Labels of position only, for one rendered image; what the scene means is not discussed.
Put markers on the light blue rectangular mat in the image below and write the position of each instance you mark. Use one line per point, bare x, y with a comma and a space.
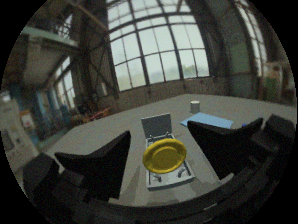
208, 119

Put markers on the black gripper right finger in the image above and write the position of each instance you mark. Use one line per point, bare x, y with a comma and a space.
222, 146

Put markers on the yellow plate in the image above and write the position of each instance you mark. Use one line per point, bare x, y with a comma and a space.
164, 156

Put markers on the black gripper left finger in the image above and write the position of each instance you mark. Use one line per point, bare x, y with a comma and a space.
104, 167

